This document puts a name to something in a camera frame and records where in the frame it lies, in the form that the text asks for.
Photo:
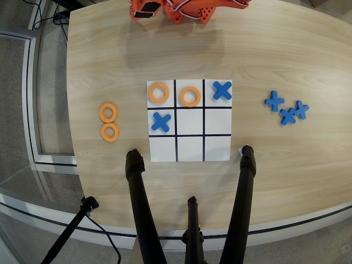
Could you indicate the slim black stand pole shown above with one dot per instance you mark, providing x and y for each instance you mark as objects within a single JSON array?
[{"x": 68, "y": 231}]

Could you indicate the blue foam cross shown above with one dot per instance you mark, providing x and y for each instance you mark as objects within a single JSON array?
[
  {"x": 161, "y": 121},
  {"x": 274, "y": 101},
  {"x": 288, "y": 116},
  {"x": 222, "y": 90},
  {"x": 301, "y": 110}
]

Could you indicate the thin black tripod leg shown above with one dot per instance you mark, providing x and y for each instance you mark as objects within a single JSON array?
[{"x": 193, "y": 233}]

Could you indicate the white framed glass panel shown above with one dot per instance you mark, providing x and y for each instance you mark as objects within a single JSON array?
[{"x": 28, "y": 110}]

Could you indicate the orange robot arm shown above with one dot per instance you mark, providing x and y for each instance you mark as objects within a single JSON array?
[{"x": 170, "y": 13}]

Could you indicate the thick black tripod leg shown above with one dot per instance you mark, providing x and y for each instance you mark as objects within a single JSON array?
[
  {"x": 242, "y": 198},
  {"x": 140, "y": 198}
]

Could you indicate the white tic-tac-toe board sheet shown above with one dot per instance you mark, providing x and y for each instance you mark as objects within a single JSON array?
[{"x": 189, "y": 121}]

